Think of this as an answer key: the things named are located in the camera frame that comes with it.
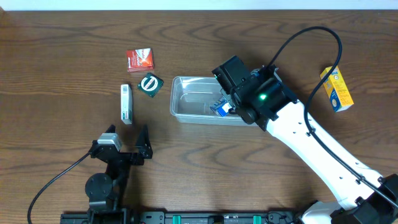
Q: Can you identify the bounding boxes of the yellow cough syrup box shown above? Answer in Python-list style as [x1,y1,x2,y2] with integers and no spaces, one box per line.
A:
[323,67,354,112]

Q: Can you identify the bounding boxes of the red medicine box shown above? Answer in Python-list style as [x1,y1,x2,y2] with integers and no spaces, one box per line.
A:
[126,48,154,72]

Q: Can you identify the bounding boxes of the black mounting rail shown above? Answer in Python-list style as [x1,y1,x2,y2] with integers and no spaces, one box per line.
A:
[60,212,300,224]

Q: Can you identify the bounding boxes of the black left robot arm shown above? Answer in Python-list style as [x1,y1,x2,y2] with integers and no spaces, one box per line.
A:
[85,124,153,223]

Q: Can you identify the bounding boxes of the blue cooling patch box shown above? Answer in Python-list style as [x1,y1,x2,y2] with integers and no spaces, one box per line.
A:
[210,96,232,117]

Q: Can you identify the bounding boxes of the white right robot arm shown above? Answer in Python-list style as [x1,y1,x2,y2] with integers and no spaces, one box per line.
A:
[212,56,397,223]

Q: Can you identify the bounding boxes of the green Zam-Buk box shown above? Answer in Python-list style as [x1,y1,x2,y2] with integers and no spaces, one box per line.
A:
[137,73,164,98]

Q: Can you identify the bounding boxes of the clear plastic container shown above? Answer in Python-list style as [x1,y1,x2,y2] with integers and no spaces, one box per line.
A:
[170,76,247,126]

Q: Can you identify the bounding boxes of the white Panadol box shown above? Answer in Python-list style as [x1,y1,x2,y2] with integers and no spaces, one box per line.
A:
[121,84,132,124]

